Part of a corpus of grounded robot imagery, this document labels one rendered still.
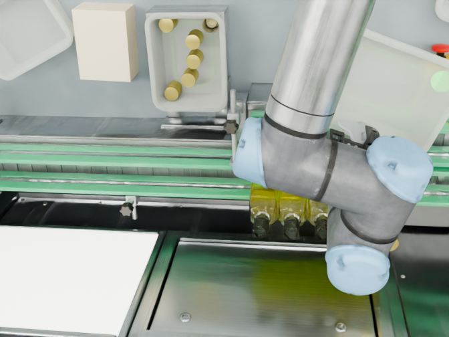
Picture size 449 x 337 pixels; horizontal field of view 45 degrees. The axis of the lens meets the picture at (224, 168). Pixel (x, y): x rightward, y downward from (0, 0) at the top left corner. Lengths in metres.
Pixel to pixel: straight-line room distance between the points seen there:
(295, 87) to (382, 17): 0.72
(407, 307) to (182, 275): 0.45
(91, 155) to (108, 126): 0.11
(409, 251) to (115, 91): 0.79
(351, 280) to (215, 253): 0.54
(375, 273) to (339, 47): 0.27
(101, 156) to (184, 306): 0.40
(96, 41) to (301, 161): 0.77
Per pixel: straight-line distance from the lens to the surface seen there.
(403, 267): 1.25
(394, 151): 0.63
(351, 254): 0.67
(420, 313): 1.14
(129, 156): 1.25
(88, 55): 1.30
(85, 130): 1.36
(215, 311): 1.05
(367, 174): 0.63
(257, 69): 1.30
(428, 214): 1.35
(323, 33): 0.56
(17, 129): 1.43
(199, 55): 1.26
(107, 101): 1.41
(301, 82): 0.58
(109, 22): 1.26
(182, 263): 1.17
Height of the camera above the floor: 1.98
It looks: 60 degrees down
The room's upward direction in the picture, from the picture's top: 165 degrees counter-clockwise
